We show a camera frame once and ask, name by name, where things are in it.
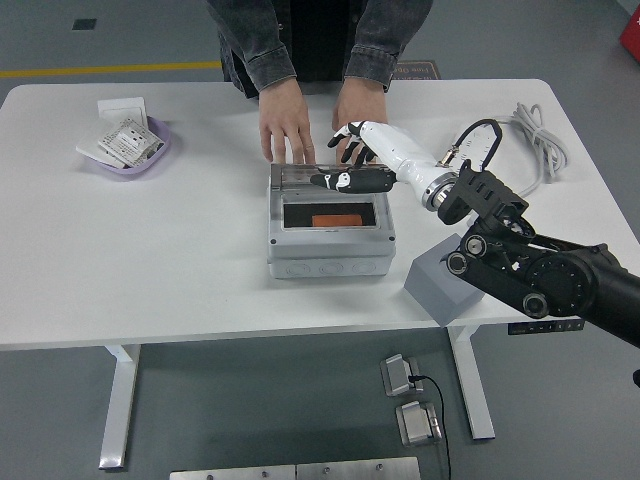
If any black table control panel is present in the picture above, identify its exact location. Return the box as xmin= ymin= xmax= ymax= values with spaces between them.
xmin=508 ymin=322 xmax=585 ymax=335

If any purple plastic tray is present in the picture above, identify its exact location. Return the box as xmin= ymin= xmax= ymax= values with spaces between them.
xmin=82 ymin=115 xmax=174 ymax=177

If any grey-white power cord with plug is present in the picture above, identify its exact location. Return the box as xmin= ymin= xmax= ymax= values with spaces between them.
xmin=479 ymin=102 xmax=571 ymax=199

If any brown floor sign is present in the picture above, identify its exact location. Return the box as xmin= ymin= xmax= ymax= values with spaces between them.
xmin=392 ymin=60 xmax=442 ymax=82

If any printed white socket panel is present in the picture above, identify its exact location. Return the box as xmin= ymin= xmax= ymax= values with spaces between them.
xmin=96 ymin=117 xmax=166 ymax=169

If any person's right hand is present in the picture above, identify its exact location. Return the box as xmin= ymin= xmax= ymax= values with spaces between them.
xmin=258 ymin=79 xmax=316 ymax=166

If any black pedal cable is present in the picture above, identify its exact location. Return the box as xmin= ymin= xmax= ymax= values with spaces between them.
xmin=407 ymin=373 xmax=451 ymax=480

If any white flat packet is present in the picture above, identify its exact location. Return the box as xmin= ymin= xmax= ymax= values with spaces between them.
xmin=74 ymin=117 xmax=127 ymax=169

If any person's left hand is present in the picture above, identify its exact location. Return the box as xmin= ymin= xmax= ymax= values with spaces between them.
xmin=331 ymin=77 xmax=391 ymax=140

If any plain white switch panel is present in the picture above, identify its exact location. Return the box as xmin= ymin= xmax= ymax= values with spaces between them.
xmin=97 ymin=98 xmax=150 ymax=124

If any metal base plate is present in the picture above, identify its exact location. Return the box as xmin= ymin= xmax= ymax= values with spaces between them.
xmin=296 ymin=456 xmax=421 ymax=480
xmin=169 ymin=464 xmax=297 ymax=480

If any grey cube with round hole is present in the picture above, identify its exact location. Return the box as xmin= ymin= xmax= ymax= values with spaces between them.
xmin=403 ymin=232 xmax=484 ymax=326

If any silver foot pedal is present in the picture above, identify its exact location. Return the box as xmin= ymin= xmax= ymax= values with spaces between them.
xmin=394 ymin=399 xmax=444 ymax=448
xmin=379 ymin=353 xmax=425 ymax=399

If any white power strip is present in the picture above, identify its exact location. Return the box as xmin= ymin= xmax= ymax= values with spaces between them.
xmin=447 ymin=122 xmax=502 ymax=176

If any person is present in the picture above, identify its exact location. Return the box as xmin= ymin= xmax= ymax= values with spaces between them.
xmin=217 ymin=0 xmax=401 ymax=99

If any white table leg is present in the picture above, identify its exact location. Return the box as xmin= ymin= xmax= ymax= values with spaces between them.
xmin=98 ymin=343 xmax=143 ymax=470
xmin=446 ymin=324 xmax=496 ymax=441

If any red object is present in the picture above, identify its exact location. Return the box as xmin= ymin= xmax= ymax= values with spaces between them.
xmin=618 ymin=9 xmax=640 ymax=49

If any yellow floor tape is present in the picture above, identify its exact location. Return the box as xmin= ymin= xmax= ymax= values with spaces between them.
xmin=0 ymin=59 xmax=222 ymax=80

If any grey junction box clear lid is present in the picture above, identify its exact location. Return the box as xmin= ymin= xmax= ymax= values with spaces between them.
xmin=266 ymin=162 xmax=399 ymax=280

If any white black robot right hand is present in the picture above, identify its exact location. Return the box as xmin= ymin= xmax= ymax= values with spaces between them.
xmin=309 ymin=119 xmax=459 ymax=206

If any orange cylinder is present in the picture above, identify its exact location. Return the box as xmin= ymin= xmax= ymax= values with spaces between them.
xmin=310 ymin=213 xmax=364 ymax=229

